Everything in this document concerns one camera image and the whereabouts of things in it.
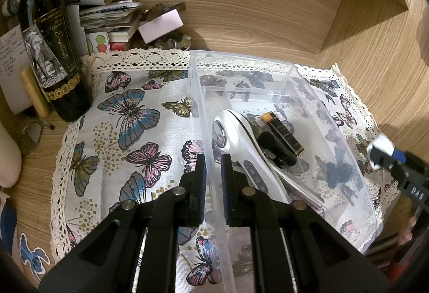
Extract dark wine bottle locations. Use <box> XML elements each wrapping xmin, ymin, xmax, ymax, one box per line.
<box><xmin>18</xmin><ymin>0</ymin><xmax>94</xmax><ymax>123</ymax></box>

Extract stack of booklets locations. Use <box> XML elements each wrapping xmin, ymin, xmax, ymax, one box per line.
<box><xmin>80</xmin><ymin>1</ymin><xmax>144</xmax><ymax>53</ymax></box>

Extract person's right hand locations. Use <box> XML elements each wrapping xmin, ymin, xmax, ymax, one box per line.
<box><xmin>397</xmin><ymin>216</ymin><xmax>418</xmax><ymax>247</ymax></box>

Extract butterfly printed lace cloth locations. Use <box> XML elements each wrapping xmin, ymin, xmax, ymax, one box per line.
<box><xmin>50</xmin><ymin>47</ymin><xmax>391</xmax><ymax>293</ymax></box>

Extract pile of small metal trinkets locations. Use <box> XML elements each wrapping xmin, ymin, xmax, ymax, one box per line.
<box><xmin>131</xmin><ymin>30</ymin><xmax>191</xmax><ymax>52</ymax></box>

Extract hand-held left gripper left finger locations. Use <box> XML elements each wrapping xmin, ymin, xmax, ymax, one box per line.
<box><xmin>39</xmin><ymin>154</ymin><xmax>206</xmax><ymax>293</ymax></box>

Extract blue white sticker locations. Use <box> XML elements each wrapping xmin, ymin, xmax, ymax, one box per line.
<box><xmin>18</xmin><ymin>233</ymin><xmax>51</xmax><ymax>275</ymax></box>

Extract clear plastic box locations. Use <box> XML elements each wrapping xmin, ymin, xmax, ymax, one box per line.
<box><xmin>187</xmin><ymin>50</ymin><xmax>386</xmax><ymax>293</ymax></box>

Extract small white plastic piece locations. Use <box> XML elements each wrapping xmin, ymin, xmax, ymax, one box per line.
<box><xmin>367</xmin><ymin>134</ymin><xmax>394</xmax><ymax>169</ymax></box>

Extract yellow candle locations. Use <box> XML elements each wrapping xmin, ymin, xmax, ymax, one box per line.
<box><xmin>18</xmin><ymin>67</ymin><xmax>51</xmax><ymax>118</ymax></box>

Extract metal tweezers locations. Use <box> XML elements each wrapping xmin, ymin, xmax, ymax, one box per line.
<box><xmin>273</xmin><ymin>166</ymin><xmax>326</xmax><ymax>206</ymax></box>

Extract white paper card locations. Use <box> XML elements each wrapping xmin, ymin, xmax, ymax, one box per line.
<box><xmin>138</xmin><ymin>8</ymin><xmax>184</xmax><ymax>44</ymax></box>

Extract black gold battery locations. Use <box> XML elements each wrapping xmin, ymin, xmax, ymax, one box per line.
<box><xmin>261</xmin><ymin>112</ymin><xmax>304</xmax><ymax>156</ymax></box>

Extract white handheld device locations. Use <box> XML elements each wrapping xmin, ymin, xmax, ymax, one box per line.
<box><xmin>212</xmin><ymin>109</ymin><xmax>289</xmax><ymax>204</ymax></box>

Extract handwritten white note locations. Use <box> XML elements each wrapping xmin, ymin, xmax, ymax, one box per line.
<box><xmin>0</xmin><ymin>28</ymin><xmax>34</xmax><ymax>114</ymax></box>

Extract brown wooden clips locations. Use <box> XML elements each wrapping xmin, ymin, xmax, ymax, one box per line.
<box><xmin>142</xmin><ymin>2</ymin><xmax>186</xmax><ymax>20</ymax></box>

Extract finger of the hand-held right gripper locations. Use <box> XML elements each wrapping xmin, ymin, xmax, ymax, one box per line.
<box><xmin>377</xmin><ymin>146</ymin><xmax>408</xmax><ymax>177</ymax></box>

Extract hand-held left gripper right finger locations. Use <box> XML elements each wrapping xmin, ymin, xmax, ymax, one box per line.
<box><xmin>221</xmin><ymin>154</ymin><xmax>393</xmax><ymax>293</ymax></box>

